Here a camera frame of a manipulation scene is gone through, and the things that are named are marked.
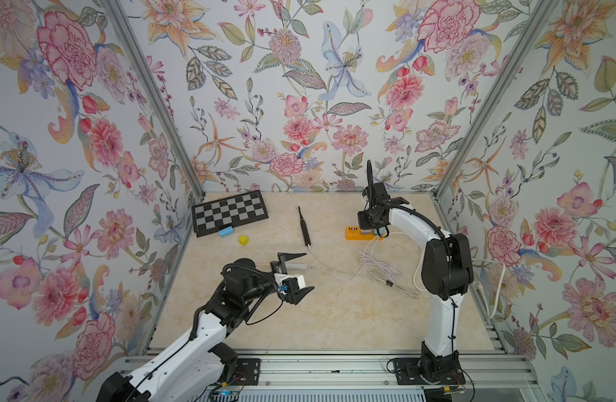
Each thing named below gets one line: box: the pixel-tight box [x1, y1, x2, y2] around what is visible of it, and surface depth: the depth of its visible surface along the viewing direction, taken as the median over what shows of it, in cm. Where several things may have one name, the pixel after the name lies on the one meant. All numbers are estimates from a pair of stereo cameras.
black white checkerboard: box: [191, 189, 269, 238], surface depth 112 cm
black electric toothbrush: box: [297, 206, 312, 247], surface depth 109 cm
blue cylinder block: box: [218, 226, 235, 238], surface depth 108 cm
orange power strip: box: [344, 226, 385, 242], surface depth 106 cm
